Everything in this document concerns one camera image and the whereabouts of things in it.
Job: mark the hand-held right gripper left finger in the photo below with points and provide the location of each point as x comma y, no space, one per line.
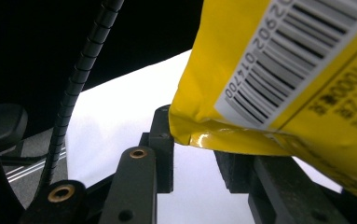
163,146

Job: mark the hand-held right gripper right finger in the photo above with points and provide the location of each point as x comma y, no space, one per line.
235,174

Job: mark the yellow spouted pouch green cap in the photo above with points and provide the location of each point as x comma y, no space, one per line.
222,62

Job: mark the white paper sheet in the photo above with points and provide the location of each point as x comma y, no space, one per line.
120,109

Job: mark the dark curtain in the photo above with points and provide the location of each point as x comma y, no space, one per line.
27,46

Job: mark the long metal floor rail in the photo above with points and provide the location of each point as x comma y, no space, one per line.
27,174

